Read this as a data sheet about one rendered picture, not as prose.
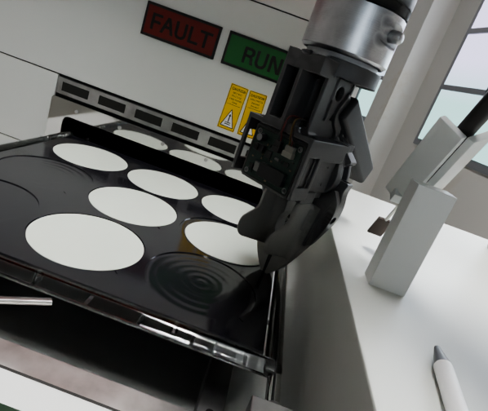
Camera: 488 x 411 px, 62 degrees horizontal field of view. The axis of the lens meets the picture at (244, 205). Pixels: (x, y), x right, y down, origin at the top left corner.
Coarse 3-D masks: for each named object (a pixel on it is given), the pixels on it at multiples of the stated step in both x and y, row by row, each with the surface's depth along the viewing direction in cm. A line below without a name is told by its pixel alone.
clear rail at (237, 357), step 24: (0, 264) 29; (24, 264) 29; (48, 288) 29; (72, 288) 29; (96, 312) 29; (120, 312) 29; (144, 312) 29; (168, 336) 29; (192, 336) 29; (240, 360) 28; (264, 360) 29
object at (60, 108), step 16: (64, 112) 66; (80, 112) 65; (96, 112) 65; (48, 128) 67; (64, 128) 68; (112, 128) 65; (128, 128) 65; (144, 128) 65; (144, 144) 65; (160, 144) 65; (176, 144) 65; (192, 144) 66; (192, 160) 65; (208, 160) 65; (224, 160) 64; (240, 176) 65
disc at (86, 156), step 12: (60, 144) 57; (72, 144) 59; (60, 156) 53; (72, 156) 55; (84, 156) 56; (96, 156) 58; (108, 156) 60; (96, 168) 53; (108, 168) 55; (120, 168) 57
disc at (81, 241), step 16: (32, 224) 35; (48, 224) 36; (64, 224) 37; (80, 224) 38; (96, 224) 39; (112, 224) 40; (32, 240) 33; (48, 240) 34; (64, 240) 35; (80, 240) 36; (96, 240) 37; (112, 240) 38; (128, 240) 39; (48, 256) 32; (64, 256) 33; (80, 256) 33; (96, 256) 34; (112, 256) 35; (128, 256) 36
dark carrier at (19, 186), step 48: (48, 144) 55; (96, 144) 63; (0, 192) 39; (48, 192) 42; (0, 240) 32; (144, 240) 40; (96, 288) 30; (144, 288) 32; (192, 288) 35; (240, 288) 37; (240, 336) 31
